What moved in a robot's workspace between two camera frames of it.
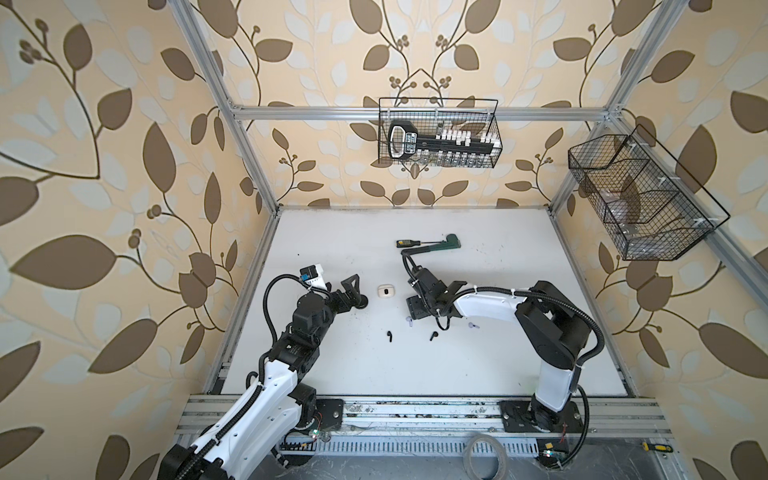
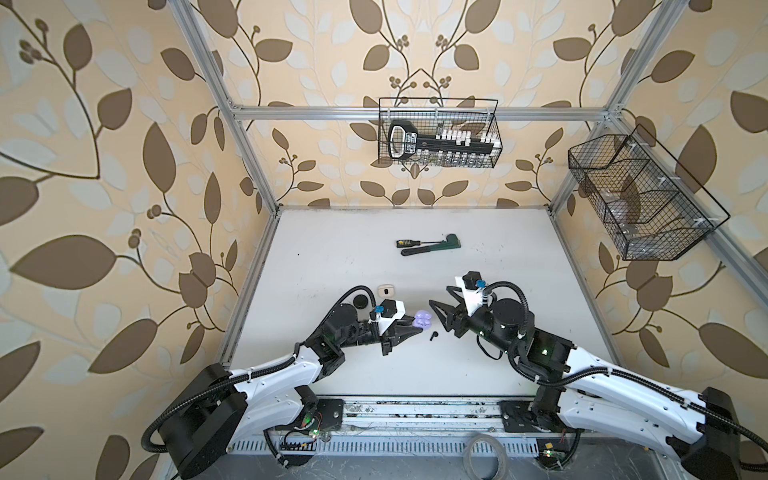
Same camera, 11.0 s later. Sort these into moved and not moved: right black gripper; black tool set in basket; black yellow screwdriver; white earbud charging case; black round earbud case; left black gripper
Moved: left black gripper; right black gripper
Not moved: white earbud charging case; black yellow screwdriver; black tool set in basket; black round earbud case
